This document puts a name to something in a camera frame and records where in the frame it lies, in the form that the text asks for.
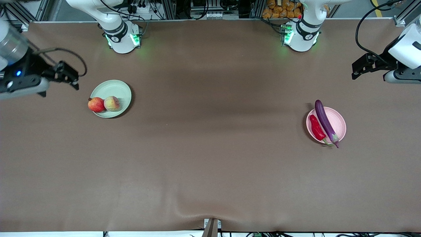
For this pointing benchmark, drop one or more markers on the yellow-green and pink peach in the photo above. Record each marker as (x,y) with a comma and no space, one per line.
(111,103)

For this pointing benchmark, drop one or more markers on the red apple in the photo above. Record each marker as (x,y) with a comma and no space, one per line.
(96,104)

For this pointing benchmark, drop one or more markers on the white power strip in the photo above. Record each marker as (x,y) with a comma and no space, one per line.
(141,8)

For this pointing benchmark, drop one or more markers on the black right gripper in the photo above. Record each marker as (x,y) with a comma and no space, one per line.
(30,65)

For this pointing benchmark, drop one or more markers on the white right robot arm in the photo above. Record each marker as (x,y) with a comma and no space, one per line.
(120,39)

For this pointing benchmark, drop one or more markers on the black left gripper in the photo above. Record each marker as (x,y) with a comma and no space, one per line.
(383,61)

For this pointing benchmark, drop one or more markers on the brown table mat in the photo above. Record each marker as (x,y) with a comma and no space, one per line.
(197,148)

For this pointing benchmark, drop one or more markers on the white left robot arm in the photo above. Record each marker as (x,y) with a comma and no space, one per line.
(302,36)

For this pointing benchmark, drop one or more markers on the aluminium frame profile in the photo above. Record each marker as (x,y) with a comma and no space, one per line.
(399,20)

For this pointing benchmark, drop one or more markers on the white connector block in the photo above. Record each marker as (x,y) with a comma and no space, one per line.
(213,14)

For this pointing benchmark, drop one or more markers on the metal camera stand bracket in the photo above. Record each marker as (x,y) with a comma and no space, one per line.
(211,228)

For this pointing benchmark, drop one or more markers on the purple eggplant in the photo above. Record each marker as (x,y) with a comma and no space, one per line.
(324,118)

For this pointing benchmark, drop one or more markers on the pink round plate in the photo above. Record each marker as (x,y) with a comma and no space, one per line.
(337,123)

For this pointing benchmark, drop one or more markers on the aluminium frame post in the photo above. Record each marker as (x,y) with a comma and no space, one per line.
(168,8)
(256,8)

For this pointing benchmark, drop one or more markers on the pale green round plate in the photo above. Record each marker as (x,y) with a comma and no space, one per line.
(115,90)

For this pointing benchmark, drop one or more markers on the red chili pepper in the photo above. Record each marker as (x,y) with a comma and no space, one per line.
(316,128)

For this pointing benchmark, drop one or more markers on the bag of orange items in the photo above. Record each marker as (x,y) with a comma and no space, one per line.
(279,10)

